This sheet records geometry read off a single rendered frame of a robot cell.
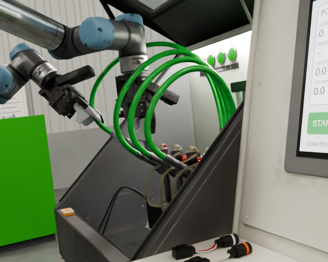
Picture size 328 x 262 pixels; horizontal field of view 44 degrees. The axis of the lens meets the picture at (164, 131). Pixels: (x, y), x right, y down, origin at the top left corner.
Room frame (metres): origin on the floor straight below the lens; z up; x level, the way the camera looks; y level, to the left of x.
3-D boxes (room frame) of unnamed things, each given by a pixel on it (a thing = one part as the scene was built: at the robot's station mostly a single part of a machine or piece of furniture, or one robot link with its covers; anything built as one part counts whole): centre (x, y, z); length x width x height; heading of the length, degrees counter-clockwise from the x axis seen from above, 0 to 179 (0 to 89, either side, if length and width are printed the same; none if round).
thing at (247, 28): (1.23, -0.23, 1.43); 0.54 x 0.03 x 0.02; 25
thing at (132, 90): (1.09, 0.07, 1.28); 0.09 x 0.08 x 0.12; 115
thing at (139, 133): (1.08, 0.06, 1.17); 0.06 x 0.03 x 0.09; 115
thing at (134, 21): (1.09, 0.06, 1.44); 0.09 x 0.08 x 0.11; 145
